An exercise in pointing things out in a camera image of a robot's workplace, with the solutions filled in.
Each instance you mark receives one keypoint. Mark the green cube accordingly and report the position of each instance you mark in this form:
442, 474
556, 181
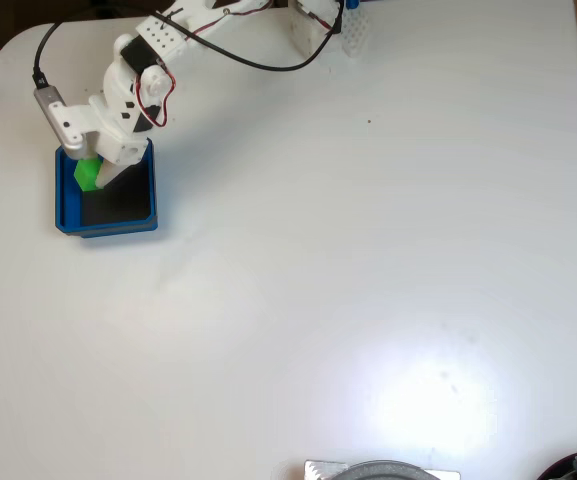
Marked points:
85, 175

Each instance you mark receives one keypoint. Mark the blue box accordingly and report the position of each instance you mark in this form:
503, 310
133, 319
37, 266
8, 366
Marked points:
65, 210

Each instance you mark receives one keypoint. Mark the silver metal plate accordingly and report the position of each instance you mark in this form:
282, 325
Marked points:
318, 471

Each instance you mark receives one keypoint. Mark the grey round object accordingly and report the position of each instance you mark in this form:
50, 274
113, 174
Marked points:
385, 470

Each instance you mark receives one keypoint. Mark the silver camera box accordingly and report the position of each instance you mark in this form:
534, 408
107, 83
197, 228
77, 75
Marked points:
63, 135

